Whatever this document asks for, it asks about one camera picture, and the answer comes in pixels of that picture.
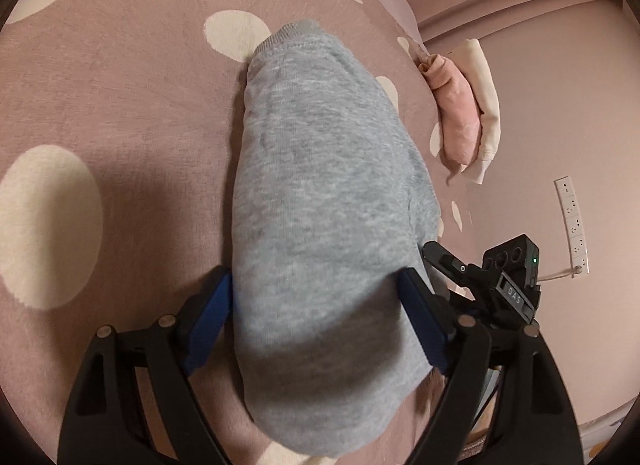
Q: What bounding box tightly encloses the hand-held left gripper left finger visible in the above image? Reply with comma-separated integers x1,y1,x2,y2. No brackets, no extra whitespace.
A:
57,266,235,465

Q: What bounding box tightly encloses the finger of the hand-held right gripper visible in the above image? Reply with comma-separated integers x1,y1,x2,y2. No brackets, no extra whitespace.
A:
421,241,483,296

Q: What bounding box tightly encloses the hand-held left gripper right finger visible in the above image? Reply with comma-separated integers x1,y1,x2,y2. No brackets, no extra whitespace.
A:
398,267,584,465

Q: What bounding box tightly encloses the folded pink garment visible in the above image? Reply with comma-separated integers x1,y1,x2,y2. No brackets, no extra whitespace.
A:
419,55,483,186

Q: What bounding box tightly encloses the grey sweatshirt with white hem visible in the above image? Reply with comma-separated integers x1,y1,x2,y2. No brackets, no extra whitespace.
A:
231,20,443,457

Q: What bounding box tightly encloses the pink polka dot bedspread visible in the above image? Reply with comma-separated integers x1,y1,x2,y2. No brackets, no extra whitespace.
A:
0,0,496,465

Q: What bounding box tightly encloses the folded cream garment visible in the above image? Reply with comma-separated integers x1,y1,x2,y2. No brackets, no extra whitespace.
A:
446,39,502,184

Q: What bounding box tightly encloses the white wall socket strip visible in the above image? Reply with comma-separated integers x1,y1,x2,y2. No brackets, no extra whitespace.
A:
554,176,590,276

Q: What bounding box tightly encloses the white power cable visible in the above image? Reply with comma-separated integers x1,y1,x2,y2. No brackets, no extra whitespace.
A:
540,265,583,280

